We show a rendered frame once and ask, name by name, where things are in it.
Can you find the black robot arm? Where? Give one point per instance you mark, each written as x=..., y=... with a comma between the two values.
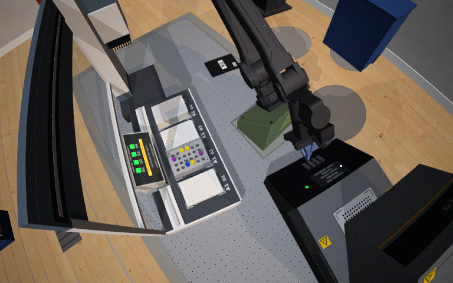
x=262, y=58

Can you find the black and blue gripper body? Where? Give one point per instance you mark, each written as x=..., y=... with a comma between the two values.
x=298, y=144

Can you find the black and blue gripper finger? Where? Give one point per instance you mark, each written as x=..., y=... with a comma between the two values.
x=306, y=152
x=312, y=148

